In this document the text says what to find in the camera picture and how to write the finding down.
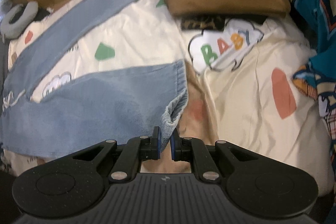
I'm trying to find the light blue denim pants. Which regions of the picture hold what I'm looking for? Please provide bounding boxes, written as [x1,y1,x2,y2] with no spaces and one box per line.
[1,0,188,158]

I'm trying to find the grey neck pillow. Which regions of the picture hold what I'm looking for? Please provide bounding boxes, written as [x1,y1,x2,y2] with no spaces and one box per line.
[1,1,39,39]

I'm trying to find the blue cartoon print blanket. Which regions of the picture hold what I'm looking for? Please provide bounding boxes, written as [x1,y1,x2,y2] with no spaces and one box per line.
[271,0,336,140]

